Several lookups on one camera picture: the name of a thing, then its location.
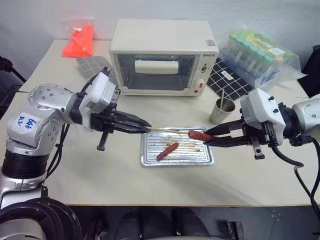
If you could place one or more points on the grey grid mat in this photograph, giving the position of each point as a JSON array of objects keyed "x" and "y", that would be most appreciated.
[{"x": 91, "y": 65}]

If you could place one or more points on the black chair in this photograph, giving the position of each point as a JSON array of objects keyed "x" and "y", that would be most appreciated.
[{"x": 311, "y": 75}]

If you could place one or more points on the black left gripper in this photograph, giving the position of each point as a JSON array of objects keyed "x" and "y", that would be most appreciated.
[{"x": 110, "y": 123}]

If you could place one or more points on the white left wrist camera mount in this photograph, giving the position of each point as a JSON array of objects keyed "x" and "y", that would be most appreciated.
[{"x": 100, "y": 92}]

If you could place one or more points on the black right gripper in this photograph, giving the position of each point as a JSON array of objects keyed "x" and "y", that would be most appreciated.
[{"x": 260, "y": 135}]

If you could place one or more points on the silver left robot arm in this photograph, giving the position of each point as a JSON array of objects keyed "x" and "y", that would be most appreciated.
[{"x": 45, "y": 98}]

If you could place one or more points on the dark rounded shape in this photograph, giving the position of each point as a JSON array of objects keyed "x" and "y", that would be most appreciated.
[
  {"x": 190, "y": 225},
  {"x": 128, "y": 226}
]

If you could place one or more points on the red sausage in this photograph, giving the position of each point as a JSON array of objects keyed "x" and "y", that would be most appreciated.
[
  {"x": 198, "y": 135},
  {"x": 168, "y": 151}
]

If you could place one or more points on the black grid mat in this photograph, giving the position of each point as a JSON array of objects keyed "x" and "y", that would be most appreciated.
[{"x": 230, "y": 85}]

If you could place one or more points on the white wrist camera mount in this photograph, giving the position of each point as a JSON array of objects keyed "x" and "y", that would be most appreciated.
[
  {"x": 100, "y": 92},
  {"x": 260, "y": 110}
]

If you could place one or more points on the cream toaster oven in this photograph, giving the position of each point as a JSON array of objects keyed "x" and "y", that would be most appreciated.
[{"x": 160, "y": 42}]

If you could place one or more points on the bag of capped tubes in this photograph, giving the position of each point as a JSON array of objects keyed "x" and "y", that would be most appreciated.
[{"x": 257, "y": 57}]

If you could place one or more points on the orange item in clear bag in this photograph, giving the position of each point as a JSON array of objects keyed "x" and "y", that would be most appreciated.
[{"x": 80, "y": 43}]

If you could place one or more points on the black stand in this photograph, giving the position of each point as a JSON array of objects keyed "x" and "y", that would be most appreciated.
[{"x": 7, "y": 67}]

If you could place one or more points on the thin wooden skewer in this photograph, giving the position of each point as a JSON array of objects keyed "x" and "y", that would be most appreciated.
[
  {"x": 167, "y": 130},
  {"x": 221, "y": 100}
]

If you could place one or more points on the ribbed metal tray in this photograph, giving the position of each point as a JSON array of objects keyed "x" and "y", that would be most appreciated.
[{"x": 185, "y": 157}]

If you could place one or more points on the steel cup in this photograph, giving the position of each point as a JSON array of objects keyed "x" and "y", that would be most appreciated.
[{"x": 221, "y": 113}]

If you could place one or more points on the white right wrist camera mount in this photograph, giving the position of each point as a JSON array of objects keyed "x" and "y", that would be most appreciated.
[{"x": 260, "y": 110}]

